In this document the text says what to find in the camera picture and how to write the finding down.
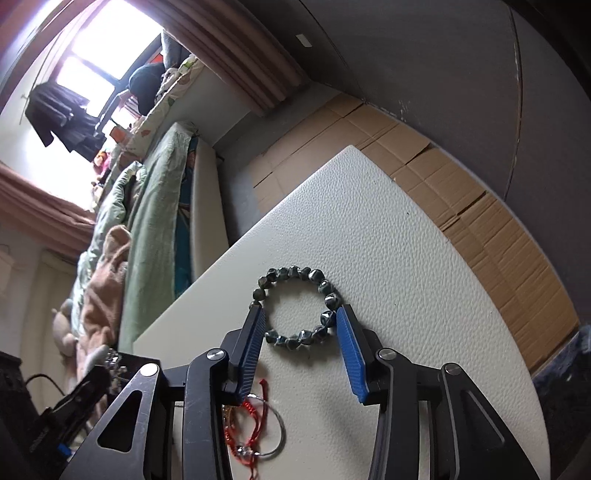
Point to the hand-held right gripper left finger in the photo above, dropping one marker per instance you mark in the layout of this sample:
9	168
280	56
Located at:
252	347

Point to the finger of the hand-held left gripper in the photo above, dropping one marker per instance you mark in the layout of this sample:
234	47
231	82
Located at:
85	390

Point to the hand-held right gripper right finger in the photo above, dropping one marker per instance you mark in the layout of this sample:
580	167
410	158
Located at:
351	355

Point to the beige stuffed toy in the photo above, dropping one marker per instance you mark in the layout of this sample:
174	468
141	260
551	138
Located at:
62	325

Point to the silver bangle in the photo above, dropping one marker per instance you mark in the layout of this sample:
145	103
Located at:
279	427

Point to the pink plush blanket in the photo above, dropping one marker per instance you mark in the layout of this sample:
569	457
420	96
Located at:
104	295

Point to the white mattress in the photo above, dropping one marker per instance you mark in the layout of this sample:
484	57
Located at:
205	207

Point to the pink curtain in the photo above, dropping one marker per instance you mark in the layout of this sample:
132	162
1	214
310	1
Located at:
41	207
221	44

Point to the flattened cardboard sheet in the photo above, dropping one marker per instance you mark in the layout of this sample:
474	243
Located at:
485	221

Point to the dark blue rug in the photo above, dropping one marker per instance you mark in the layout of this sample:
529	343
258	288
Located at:
565	397

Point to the patterned white pillow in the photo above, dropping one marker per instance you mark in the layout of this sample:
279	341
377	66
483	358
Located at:
168	92

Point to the hanging dark clothes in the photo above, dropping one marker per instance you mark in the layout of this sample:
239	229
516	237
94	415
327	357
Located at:
57	113

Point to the dark cloth bundle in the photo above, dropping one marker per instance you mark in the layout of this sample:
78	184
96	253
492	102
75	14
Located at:
145	85

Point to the window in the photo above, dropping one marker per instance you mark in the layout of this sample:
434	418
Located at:
99	50

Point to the small white wall sticker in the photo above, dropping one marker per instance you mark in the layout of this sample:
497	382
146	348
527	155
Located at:
304	40

